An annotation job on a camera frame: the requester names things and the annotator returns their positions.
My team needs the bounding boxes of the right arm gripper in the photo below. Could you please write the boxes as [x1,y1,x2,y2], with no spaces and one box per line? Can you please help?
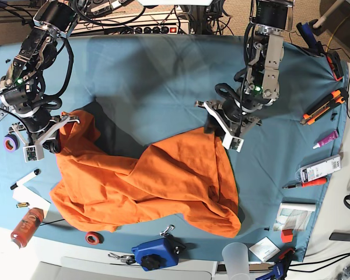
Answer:
[8,114,80,161]

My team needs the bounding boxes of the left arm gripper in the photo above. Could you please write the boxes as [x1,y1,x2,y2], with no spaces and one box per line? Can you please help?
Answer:
[195,100,262,151]

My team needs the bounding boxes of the orange t-shirt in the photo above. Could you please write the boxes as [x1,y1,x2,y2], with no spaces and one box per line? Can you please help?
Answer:
[50,110,241,238]

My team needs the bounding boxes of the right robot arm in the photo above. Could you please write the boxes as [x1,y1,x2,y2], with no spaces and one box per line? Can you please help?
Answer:
[0,1,79,162]

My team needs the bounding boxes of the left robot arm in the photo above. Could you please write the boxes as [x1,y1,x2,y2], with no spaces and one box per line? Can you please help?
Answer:
[195,1,294,152]

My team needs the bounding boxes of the purple tape roll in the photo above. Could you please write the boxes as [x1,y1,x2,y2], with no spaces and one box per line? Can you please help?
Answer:
[3,134,20,152]

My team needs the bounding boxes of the black white marker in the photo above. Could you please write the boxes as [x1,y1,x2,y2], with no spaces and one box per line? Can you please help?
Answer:
[10,169,41,190]

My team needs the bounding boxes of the white paper note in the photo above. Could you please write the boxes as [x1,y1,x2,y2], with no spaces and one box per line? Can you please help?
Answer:
[12,186,51,218]

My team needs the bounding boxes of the gold AA battery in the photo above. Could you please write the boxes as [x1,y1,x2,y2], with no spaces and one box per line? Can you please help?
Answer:
[16,202,30,208]

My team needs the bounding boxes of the black zip tie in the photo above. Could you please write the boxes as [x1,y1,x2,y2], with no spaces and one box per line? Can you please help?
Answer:
[40,219,65,226]

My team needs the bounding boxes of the packaged tool set blister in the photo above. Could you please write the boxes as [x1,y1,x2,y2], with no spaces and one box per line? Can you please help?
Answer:
[300,155,341,183]

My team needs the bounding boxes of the purple glue tube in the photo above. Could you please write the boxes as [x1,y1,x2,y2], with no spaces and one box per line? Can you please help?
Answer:
[313,130,339,149]

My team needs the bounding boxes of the orange black utility knife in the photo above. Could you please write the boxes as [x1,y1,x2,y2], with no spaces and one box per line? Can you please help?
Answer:
[300,88,348,125]

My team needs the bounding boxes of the white roll with booklet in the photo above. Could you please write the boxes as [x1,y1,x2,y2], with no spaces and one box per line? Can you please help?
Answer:
[273,202,316,232]

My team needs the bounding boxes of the red tape roll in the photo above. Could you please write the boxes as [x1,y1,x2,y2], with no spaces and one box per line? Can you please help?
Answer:
[85,232,102,246]

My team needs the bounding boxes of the silver carabiner clip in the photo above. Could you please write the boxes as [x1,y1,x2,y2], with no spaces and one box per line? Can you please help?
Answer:
[160,225,175,237]

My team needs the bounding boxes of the small red block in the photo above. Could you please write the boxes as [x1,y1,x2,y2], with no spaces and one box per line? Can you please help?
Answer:
[281,229,293,243]

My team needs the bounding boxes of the translucent plastic cup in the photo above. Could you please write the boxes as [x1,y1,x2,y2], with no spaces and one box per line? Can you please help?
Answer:
[222,242,250,280]

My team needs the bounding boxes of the white card packet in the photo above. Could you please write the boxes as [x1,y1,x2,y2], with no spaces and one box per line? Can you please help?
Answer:
[249,237,280,262]

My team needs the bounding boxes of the white cardboard box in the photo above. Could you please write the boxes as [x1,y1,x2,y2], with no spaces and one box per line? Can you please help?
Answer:
[31,257,212,279]

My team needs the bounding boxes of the blue tape measure box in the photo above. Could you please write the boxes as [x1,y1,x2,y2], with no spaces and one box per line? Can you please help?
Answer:
[131,234,187,271]

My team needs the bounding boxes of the metal carabiner keys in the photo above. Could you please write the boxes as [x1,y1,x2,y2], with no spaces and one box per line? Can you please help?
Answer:
[108,253,136,265]

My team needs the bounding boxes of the blue clamp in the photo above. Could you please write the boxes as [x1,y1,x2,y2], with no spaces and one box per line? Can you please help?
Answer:
[256,248,295,280]

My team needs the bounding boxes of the red handled screwdriver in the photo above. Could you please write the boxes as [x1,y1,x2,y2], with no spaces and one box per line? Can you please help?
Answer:
[282,177,328,189]

